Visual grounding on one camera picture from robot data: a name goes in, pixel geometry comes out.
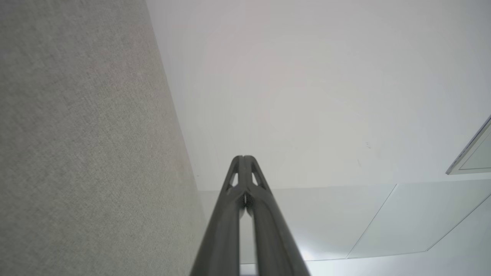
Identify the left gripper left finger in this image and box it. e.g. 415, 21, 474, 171
190, 155, 246, 276

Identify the grey fabric sofa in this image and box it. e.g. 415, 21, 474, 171
0, 0, 208, 276

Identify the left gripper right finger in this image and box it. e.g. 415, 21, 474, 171
244, 155, 311, 276

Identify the grey framed white panel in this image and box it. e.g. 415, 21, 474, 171
446, 114, 491, 176

